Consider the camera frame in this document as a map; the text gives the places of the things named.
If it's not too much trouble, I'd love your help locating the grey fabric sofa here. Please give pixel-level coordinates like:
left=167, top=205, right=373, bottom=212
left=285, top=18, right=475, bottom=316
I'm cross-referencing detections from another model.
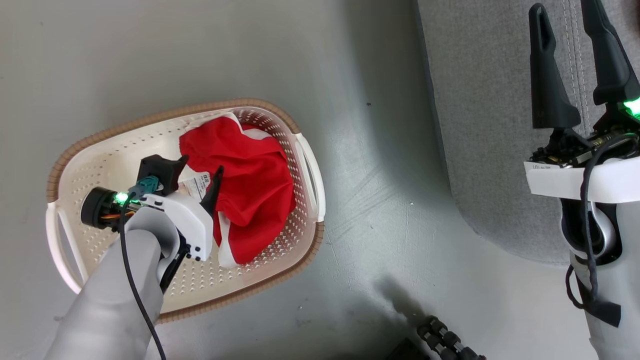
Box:
left=414, top=0, right=640, bottom=266

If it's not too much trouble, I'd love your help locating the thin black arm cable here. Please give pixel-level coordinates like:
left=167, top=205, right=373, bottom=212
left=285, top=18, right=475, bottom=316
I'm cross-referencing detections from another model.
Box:
left=118, top=197, right=167, bottom=360
left=565, top=132, right=640, bottom=328

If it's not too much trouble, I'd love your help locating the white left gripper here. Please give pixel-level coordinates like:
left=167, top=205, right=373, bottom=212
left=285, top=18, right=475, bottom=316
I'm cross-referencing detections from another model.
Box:
left=80, top=154, right=224, bottom=262

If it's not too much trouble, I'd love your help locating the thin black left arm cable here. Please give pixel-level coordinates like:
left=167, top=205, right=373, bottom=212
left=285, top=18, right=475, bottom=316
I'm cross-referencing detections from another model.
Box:
left=118, top=197, right=167, bottom=360

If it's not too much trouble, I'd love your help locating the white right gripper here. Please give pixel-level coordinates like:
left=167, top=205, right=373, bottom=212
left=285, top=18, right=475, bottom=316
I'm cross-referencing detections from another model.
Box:
left=524, top=0, right=640, bottom=203

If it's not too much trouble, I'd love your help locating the white perforated laundry basket brown rim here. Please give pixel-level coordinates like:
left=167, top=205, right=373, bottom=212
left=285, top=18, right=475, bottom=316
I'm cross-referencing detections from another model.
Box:
left=45, top=98, right=327, bottom=323

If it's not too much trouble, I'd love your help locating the red clothing with white trim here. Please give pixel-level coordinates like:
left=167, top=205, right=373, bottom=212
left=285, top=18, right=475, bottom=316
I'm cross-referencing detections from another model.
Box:
left=178, top=112, right=297, bottom=268

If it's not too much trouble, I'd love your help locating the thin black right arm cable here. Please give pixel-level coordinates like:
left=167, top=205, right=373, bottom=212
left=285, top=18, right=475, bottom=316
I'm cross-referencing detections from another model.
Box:
left=565, top=132, right=640, bottom=328

